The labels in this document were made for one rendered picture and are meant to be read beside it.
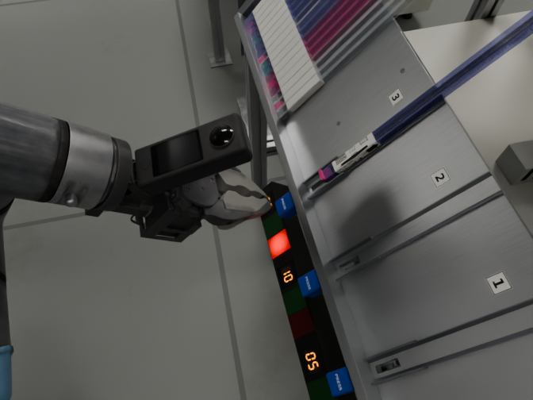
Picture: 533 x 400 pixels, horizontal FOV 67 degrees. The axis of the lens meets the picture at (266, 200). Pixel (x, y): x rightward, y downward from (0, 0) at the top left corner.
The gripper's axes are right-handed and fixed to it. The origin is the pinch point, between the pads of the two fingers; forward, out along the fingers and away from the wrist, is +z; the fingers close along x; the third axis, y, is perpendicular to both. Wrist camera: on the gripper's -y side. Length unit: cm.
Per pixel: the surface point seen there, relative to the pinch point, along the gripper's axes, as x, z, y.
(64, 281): -28, 8, 90
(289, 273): 7.9, 5.2, 3.9
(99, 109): -95, 17, 82
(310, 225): 5.2, 2.2, -3.6
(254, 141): -38, 29, 23
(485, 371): 24.9, 4.2, -14.2
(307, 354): 17.9, 5.2, 4.8
